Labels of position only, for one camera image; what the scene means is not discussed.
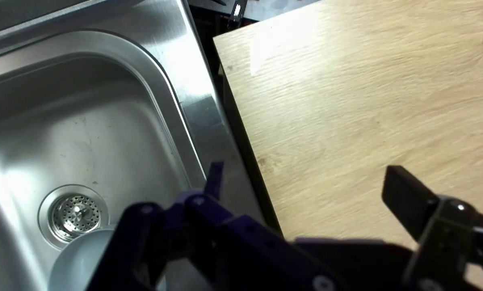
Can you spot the stainless steel sink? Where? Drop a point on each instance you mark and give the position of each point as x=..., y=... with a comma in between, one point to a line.
x=103, y=103

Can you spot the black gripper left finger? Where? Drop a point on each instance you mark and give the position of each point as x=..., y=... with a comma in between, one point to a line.
x=230, y=252

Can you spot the white bowl in sink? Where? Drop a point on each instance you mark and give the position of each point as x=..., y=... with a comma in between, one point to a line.
x=82, y=260

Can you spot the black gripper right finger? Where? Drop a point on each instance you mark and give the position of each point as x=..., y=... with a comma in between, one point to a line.
x=448, y=231

